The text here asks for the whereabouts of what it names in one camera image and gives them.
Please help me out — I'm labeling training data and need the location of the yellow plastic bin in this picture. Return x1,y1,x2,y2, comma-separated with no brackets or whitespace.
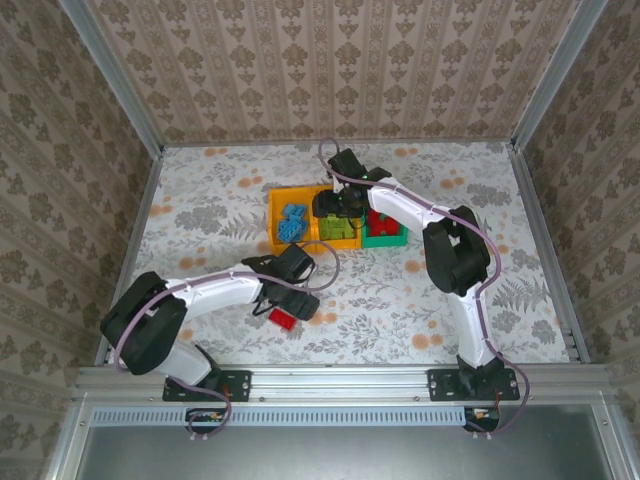
268,185,321,251
312,184,362,250

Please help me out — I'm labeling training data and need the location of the green plastic bin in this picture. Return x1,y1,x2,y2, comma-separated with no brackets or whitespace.
360,199,409,249

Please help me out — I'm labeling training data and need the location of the floral patterned table cover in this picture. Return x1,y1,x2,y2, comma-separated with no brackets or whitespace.
107,142,571,366

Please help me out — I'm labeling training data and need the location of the grey metal panel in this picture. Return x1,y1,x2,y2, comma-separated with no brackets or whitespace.
47,403,634,480

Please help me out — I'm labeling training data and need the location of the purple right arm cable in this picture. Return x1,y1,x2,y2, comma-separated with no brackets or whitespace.
318,138,532,441

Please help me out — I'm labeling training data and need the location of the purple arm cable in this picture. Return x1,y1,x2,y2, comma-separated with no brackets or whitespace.
318,138,532,441
112,239,341,444

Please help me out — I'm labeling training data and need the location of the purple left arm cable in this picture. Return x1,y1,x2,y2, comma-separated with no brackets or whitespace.
112,239,341,444

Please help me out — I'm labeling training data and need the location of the aluminium front frame rail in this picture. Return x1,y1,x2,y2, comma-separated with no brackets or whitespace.
73,363,617,402

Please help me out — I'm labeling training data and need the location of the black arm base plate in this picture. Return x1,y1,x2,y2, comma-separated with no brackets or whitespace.
427,367,520,404
162,368,252,404

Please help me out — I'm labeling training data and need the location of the white slotted cable duct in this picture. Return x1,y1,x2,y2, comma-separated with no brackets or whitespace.
92,404,471,427

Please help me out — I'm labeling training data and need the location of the aluminium side frame rail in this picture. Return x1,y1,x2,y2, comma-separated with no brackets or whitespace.
94,147,165,367
508,142,590,365

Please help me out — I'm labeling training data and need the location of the aluminium frame post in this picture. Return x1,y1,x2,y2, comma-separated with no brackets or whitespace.
58,0,165,154
512,0,610,151

